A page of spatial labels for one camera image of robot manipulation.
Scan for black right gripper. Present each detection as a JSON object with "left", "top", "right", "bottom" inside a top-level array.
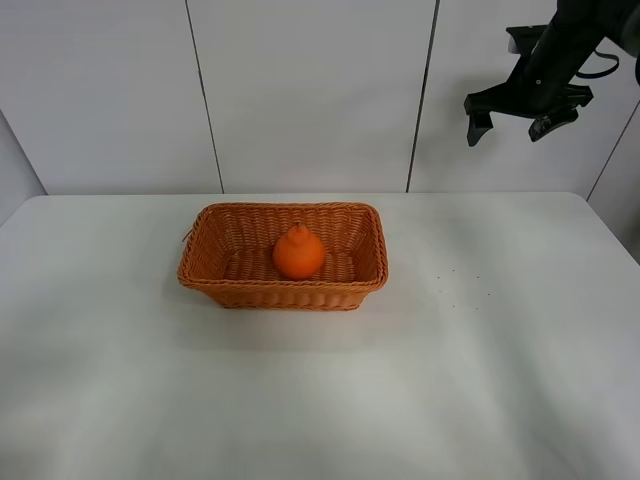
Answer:
[{"left": 464, "top": 16, "right": 593, "bottom": 147}]

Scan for orange with knobbed top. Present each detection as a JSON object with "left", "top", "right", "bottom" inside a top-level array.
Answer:
[{"left": 272, "top": 223, "right": 326, "bottom": 280}]

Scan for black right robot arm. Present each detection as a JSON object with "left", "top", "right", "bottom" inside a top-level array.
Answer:
[{"left": 464, "top": 0, "right": 639, "bottom": 147}]

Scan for orange wicker basket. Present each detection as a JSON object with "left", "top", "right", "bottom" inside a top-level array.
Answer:
[{"left": 177, "top": 202, "right": 389, "bottom": 311}]

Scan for black cable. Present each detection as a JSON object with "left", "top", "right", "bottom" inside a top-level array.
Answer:
[{"left": 574, "top": 47, "right": 621, "bottom": 80}]

